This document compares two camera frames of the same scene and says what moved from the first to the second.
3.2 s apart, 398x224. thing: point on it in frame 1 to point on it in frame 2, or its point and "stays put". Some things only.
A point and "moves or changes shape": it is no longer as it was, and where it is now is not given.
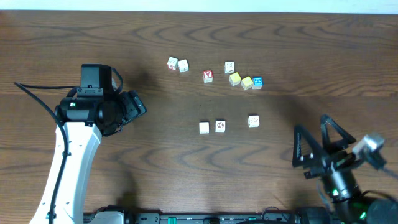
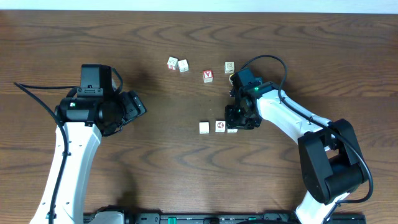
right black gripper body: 343,161 to 239,117
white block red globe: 220,126 stays put
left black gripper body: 130,112 stays put
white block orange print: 253,121 moves or changes shape
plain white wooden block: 204,127 stays put
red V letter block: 208,76 stays put
